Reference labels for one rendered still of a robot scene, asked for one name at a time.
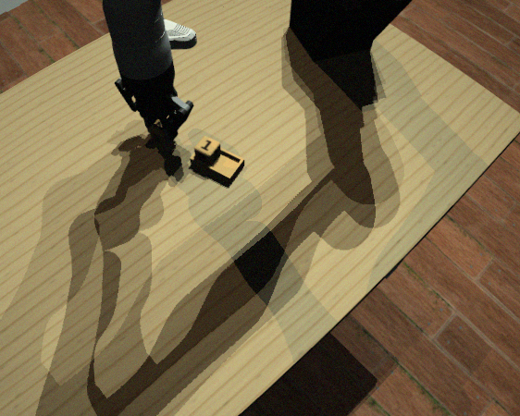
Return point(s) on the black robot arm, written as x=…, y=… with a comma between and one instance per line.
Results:
x=141, y=39

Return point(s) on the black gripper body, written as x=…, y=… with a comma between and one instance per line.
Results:
x=162, y=85

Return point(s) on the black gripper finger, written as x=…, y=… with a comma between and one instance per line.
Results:
x=146, y=112
x=178, y=113

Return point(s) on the tan shallow rectangular tray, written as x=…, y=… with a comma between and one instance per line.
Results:
x=227, y=166

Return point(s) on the tan wooden cube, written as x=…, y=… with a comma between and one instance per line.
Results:
x=207, y=150
x=157, y=133

